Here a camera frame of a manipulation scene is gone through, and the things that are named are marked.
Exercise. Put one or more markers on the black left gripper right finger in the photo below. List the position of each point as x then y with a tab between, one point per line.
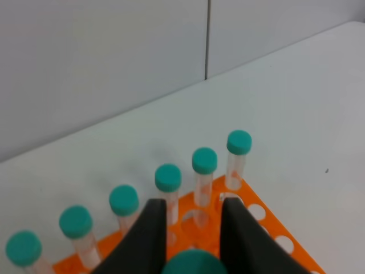
245	247

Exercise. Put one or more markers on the teal capped test tube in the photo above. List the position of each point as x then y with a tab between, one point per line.
194	261

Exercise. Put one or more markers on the back row tube far right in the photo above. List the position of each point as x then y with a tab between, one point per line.
239	144

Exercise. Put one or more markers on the back row tube far left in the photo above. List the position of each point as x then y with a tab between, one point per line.
24	249

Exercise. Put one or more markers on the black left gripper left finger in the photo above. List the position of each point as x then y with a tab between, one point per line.
144	248

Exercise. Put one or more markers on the orange test tube rack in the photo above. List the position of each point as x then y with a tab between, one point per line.
189	236

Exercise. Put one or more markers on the row tube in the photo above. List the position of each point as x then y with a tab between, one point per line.
24	249
124	203
76	224
239	144
204	163
168	180

